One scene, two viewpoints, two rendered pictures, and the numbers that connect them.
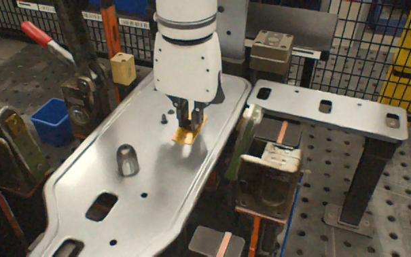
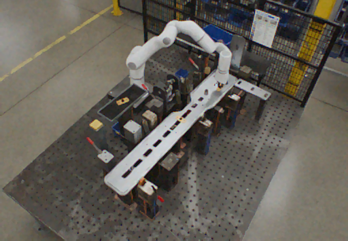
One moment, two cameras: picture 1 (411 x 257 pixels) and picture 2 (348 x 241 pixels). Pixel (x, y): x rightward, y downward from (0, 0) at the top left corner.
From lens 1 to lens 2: 187 cm
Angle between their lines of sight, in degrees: 14
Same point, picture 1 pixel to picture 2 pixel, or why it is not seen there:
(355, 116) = (257, 92)
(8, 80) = (162, 56)
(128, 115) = (206, 81)
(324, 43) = (260, 71)
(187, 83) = (221, 79)
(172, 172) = (214, 96)
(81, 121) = (195, 81)
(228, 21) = (235, 62)
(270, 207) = (232, 106)
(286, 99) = (244, 85)
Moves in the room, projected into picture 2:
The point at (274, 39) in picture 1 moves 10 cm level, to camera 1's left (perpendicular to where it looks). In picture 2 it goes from (246, 69) to (234, 66)
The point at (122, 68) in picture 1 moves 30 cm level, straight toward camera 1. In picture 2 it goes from (207, 70) to (209, 96)
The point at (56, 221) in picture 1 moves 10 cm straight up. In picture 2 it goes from (193, 100) to (194, 90)
